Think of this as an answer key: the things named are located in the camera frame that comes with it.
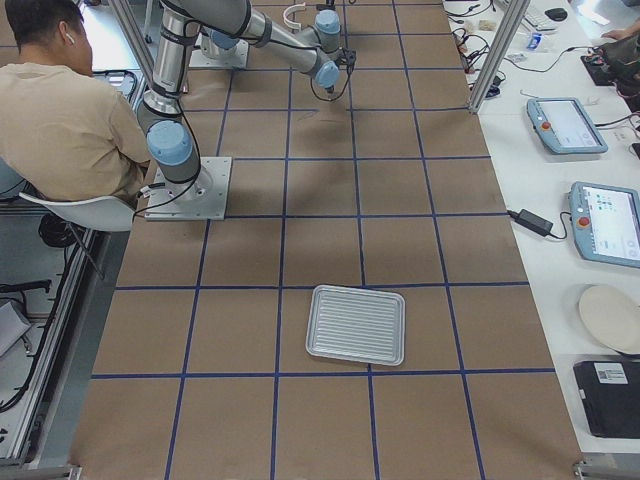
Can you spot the aluminium frame post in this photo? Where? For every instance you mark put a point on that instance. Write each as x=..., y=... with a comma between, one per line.
x=504, y=35

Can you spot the far teach pendant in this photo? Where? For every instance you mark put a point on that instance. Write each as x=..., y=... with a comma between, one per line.
x=564, y=127

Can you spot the ribbed aluminium tray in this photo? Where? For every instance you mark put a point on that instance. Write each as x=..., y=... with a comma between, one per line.
x=358, y=325

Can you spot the white round plate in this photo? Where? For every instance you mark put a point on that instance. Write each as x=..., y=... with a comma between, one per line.
x=611, y=317

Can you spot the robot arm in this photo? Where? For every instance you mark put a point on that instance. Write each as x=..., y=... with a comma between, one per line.
x=286, y=102
x=220, y=42

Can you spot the teach pendant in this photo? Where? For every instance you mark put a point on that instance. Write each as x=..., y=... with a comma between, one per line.
x=564, y=127
x=605, y=223

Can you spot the white curved plastic bracket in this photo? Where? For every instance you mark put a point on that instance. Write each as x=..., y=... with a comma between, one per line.
x=289, y=16

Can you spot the near teach pendant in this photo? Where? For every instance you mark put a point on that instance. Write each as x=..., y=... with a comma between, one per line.
x=605, y=223

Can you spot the white chair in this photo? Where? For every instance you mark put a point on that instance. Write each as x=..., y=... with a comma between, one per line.
x=104, y=213

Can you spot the black power adapter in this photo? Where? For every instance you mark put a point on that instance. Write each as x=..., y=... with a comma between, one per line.
x=531, y=222

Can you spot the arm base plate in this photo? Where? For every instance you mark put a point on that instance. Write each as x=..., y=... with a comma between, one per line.
x=205, y=199
x=237, y=61

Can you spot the black laptop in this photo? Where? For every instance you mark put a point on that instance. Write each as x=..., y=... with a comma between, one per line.
x=609, y=391

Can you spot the seated person in beige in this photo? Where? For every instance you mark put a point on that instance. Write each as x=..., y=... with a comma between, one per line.
x=70, y=135

